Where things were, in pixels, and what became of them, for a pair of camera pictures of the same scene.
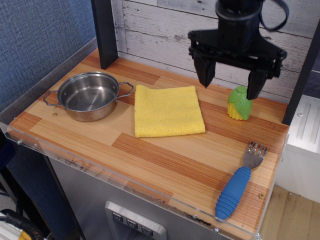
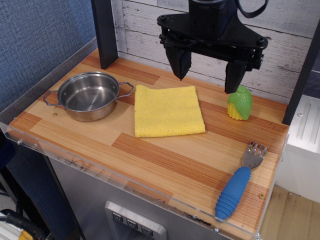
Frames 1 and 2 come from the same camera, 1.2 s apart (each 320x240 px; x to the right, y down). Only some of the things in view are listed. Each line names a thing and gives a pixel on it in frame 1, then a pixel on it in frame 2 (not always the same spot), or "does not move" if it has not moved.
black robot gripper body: (238, 42) -> (209, 27)
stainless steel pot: (88, 96) does not move
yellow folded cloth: (160, 111) does not move
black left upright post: (104, 25) does not move
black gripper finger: (256, 80) -> (235, 72)
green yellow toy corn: (239, 107) does not move
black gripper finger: (205, 68) -> (180, 60)
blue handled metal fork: (234, 189) does not move
